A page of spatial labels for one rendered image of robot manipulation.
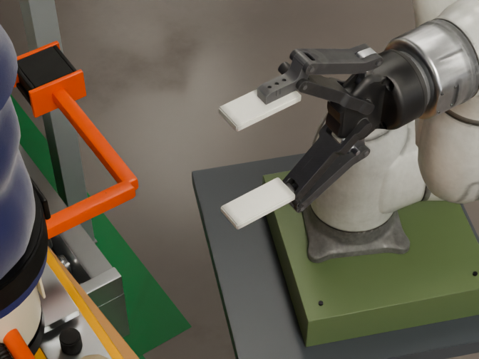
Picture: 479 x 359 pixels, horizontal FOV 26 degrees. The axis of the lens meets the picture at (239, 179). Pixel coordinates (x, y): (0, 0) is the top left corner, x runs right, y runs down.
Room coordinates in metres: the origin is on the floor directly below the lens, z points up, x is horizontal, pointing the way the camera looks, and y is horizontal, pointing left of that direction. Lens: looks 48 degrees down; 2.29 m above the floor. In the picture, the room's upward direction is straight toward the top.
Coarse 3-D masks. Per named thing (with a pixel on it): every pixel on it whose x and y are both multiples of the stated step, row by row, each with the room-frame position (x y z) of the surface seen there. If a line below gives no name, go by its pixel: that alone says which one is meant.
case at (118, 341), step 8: (48, 248) 1.04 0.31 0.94; (56, 256) 1.02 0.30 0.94; (72, 280) 0.98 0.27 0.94; (80, 288) 0.96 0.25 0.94; (88, 296) 0.94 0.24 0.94; (88, 304) 0.93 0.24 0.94; (96, 312) 0.91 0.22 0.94; (104, 320) 0.90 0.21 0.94; (104, 328) 0.88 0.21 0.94; (112, 328) 0.88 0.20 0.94; (112, 336) 0.87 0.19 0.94; (120, 336) 0.87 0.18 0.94; (120, 344) 0.86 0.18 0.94; (120, 352) 0.84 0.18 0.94; (128, 352) 0.84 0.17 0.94
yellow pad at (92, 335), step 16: (48, 256) 0.89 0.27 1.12; (64, 272) 0.86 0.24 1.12; (80, 304) 0.81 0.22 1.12; (80, 320) 0.78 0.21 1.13; (96, 320) 0.78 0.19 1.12; (48, 336) 0.75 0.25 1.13; (64, 336) 0.74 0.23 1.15; (80, 336) 0.74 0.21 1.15; (96, 336) 0.75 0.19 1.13; (48, 352) 0.73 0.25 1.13; (64, 352) 0.73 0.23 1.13; (80, 352) 0.73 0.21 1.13; (96, 352) 0.73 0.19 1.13; (112, 352) 0.73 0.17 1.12
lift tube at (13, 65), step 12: (0, 24) 0.80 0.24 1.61; (0, 36) 0.76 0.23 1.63; (0, 48) 0.75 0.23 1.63; (12, 48) 0.77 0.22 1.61; (0, 60) 0.73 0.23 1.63; (12, 60) 0.75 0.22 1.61; (0, 72) 0.72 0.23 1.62; (12, 72) 0.74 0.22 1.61; (0, 84) 0.71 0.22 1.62; (12, 84) 0.73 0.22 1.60; (0, 96) 0.71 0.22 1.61; (0, 108) 0.70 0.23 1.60
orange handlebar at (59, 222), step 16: (64, 96) 1.09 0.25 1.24; (64, 112) 1.06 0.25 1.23; (80, 112) 1.05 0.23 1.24; (80, 128) 1.02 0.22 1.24; (96, 128) 1.02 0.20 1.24; (96, 144) 0.99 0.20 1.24; (112, 160) 0.96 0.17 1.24; (112, 176) 0.95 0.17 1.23; (128, 176) 0.93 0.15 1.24; (112, 192) 0.90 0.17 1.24; (128, 192) 0.91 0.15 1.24; (80, 208) 0.88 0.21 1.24; (96, 208) 0.88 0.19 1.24; (48, 224) 0.85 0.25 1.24; (64, 224) 0.85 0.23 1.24; (16, 336) 0.68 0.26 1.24; (16, 352) 0.66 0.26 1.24
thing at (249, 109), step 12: (252, 96) 0.67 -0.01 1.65; (288, 96) 0.67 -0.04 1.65; (300, 96) 0.67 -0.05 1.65; (228, 108) 0.65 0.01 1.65; (240, 108) 0.65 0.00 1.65; (252, 108) 0.65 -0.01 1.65; (264, 108) 0.65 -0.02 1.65; (276, 108) 0.65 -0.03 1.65; (228, 120) 0.64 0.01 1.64; (240, 120) 0.64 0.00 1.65; (252, 120) 0.64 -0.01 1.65
